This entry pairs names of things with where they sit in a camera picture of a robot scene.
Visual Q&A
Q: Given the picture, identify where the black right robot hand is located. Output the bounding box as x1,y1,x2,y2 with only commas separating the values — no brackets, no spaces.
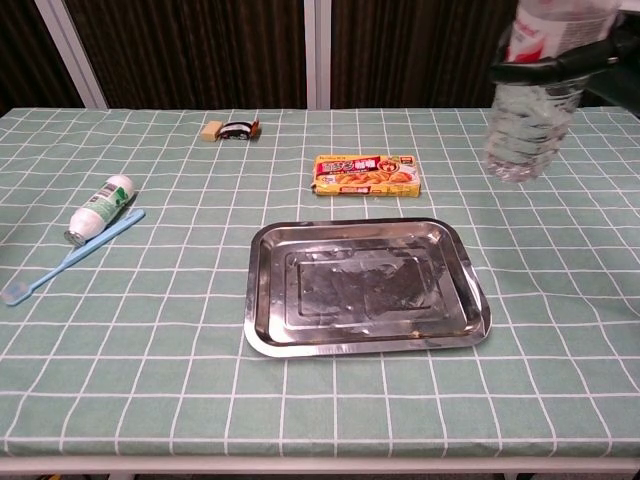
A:
487,13,640,107

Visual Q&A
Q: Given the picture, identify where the clear plastic water bottle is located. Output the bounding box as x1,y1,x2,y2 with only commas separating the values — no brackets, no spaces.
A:
485,0,621,183

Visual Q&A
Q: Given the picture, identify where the light blue toothbrush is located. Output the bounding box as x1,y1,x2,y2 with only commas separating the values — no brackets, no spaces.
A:
1,208,146,307

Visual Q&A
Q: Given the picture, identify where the black wrapped snack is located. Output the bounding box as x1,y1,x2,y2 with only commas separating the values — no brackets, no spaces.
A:
219,118,263,142

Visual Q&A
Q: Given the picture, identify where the rectangular metal tray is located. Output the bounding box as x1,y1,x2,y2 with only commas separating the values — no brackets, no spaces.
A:
243,217,493,359

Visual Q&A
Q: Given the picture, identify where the green checkered tablecloth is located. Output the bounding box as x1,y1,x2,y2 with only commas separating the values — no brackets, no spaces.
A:
0,107,640,459

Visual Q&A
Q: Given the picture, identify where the white green-labelled small bottle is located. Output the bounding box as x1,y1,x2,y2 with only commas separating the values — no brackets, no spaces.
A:
63,174,137,247

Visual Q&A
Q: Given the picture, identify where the white folding screen frame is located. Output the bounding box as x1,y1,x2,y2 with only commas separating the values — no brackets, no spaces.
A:
33,0,521,111

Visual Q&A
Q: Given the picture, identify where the yellow curry roux box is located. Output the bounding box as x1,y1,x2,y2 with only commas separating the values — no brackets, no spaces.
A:
312,153,422,198

